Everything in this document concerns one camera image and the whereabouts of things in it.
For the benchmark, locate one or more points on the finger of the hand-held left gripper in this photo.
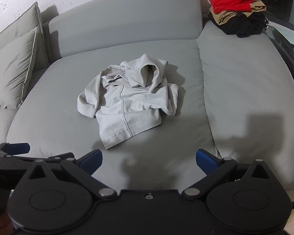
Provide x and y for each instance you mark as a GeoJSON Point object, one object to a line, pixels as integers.
{"type": "Point", "coordinates": [18, 148]}
{"type": "Point", "coordinates": [61, 156]}

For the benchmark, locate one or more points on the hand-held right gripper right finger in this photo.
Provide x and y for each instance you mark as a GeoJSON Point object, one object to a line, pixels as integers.
{"type": "Point", "coordinates": [205, 161]}

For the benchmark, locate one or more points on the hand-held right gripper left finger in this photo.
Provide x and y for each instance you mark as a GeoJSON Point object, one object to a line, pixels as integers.
{"type": "Point", "coordinates": [92, 160]}

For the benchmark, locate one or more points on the light grey hoodie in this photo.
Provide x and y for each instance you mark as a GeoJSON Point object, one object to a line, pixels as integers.
{"type": "Point", "coordinates": [127, 102]}

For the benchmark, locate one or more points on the grey sofa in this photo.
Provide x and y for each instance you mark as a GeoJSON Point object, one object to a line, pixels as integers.
{"type": "Point", "coordinates": [51, 115]}

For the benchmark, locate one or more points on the grey sofa cushion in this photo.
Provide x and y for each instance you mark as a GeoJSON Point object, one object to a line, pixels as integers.
{"type": "Point", "coordinates": [12, 73]}
{"type": "Point", "coordinates": [27, 22]}

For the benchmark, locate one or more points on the glass side table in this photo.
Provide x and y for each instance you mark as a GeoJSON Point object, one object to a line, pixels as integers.
{"type": "Point", "coordinates": [284, 44]}

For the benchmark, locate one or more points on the tan folded cloth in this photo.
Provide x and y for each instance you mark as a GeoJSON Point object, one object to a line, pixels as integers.
{"type": "Point", "coordinates": [225, 17]}

